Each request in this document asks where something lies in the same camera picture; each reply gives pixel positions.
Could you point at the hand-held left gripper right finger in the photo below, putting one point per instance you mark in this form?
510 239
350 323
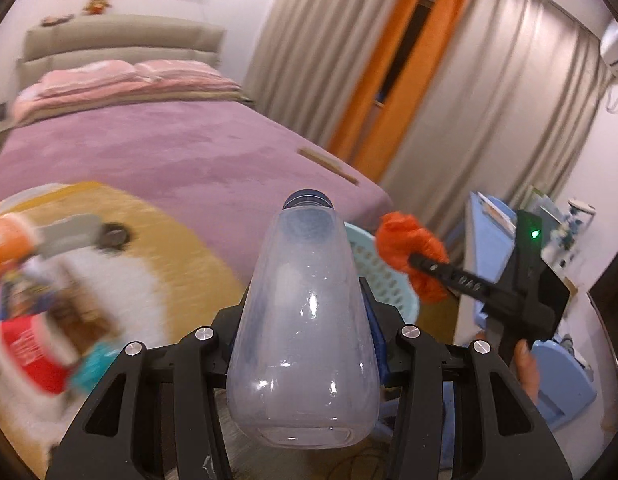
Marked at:
376 320

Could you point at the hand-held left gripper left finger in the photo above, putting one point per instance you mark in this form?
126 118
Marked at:
219 340

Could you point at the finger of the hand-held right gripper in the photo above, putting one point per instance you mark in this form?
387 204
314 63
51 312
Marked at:
449 276

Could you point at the light teal plastic basket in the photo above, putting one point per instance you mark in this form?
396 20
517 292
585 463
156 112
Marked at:
384 280

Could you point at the orange fluffy cloth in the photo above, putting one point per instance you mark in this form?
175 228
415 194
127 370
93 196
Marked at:
404 240

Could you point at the clear plastic bottle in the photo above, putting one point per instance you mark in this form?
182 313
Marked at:
304 335

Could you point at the blue printed packet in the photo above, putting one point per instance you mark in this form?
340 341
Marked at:
31 290

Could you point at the person's right hand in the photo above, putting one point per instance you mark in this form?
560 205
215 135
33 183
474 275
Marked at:
527 370

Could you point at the flat book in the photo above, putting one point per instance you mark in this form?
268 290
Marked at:
496 212

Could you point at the blue and white vase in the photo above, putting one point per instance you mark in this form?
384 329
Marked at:
581 220

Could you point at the upright books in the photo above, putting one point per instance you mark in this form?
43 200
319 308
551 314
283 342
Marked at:
536 200

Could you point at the teal packet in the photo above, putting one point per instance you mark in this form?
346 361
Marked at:
94 367

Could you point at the wooden strip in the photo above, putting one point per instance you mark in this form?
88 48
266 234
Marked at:
329 164

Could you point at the beige curtain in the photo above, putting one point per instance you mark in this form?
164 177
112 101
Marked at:
514 100
309 50

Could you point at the orange curtain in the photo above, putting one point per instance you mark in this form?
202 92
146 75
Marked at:
384 60
419 90

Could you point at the red and white cup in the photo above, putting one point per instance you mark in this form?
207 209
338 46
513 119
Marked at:
29 355

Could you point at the bed with purple cover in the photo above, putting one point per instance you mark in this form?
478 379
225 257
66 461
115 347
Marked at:
164 150

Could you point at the dark window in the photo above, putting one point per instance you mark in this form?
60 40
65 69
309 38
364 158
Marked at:
406 45

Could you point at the pink folded quilt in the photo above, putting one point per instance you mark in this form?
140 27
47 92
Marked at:
154 92

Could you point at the pink pillow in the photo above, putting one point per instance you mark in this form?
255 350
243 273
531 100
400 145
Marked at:
179 69
89 77

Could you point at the beige padded headboard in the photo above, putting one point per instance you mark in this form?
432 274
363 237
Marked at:
114 40

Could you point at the orange plush toy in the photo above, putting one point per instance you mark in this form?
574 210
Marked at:
98 6

